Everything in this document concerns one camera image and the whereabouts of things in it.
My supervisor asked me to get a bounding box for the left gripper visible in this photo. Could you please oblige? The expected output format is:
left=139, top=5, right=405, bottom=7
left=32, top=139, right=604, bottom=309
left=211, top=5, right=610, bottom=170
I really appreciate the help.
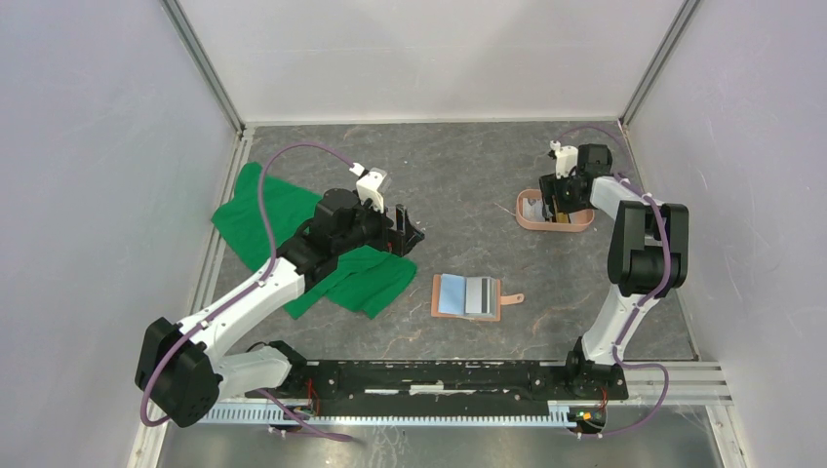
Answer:
left=334, top=191, right=424, bottom=257

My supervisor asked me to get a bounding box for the pink oval tray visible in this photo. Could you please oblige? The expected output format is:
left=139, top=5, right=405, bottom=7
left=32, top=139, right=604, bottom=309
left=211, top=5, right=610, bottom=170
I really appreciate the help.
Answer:
left=514, top=188, right=595, bottom=233

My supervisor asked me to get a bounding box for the tan leather card holder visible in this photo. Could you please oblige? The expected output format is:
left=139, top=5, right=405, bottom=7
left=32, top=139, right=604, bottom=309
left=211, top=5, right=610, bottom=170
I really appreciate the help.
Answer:
left=430, top=274, right=525, bottom=323

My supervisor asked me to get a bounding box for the white card with stripe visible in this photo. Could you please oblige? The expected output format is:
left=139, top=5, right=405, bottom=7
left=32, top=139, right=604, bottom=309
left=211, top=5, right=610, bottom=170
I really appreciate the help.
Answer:
left=464, top=277, right=498, bottom=318

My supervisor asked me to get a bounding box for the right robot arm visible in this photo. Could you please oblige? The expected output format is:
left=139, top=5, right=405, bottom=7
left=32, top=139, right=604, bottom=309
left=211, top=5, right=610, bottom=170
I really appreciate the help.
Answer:
left=539, top=140, right=689, bottom=398

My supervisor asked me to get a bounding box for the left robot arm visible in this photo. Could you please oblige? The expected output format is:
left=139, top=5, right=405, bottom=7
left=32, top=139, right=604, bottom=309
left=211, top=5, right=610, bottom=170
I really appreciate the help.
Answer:
left=136, top=188, right=424, bottom=427

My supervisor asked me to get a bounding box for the green cloth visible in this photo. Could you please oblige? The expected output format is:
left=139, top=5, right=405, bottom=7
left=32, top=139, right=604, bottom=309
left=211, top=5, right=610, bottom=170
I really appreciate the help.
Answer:
left=212, top=161, right=418, bottom=321

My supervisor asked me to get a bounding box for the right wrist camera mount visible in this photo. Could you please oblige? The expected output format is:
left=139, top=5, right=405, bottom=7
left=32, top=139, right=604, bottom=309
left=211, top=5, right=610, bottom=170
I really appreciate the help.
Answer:
left=549, top=140, right=578, bottom=179

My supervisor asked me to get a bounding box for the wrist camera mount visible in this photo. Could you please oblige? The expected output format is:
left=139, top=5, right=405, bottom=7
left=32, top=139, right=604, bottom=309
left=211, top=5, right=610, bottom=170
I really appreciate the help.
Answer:
left=549, top=140, right=578, bottom=179
left=349, top=163, right=390, bottom=214

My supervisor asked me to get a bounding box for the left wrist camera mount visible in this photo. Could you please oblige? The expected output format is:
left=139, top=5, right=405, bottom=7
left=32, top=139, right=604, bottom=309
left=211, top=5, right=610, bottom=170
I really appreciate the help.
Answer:
left=349, top=163, right=390, bottom=214

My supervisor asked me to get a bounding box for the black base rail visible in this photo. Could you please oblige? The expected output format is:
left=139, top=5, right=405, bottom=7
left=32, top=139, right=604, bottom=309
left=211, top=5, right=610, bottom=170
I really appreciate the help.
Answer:
left=267, top=360, right=629, bottom=417

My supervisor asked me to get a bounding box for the slotted cable duct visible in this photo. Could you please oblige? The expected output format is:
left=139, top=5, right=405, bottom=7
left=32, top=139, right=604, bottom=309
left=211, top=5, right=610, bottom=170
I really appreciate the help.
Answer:
left=199, top=402, right=576, bottom=429

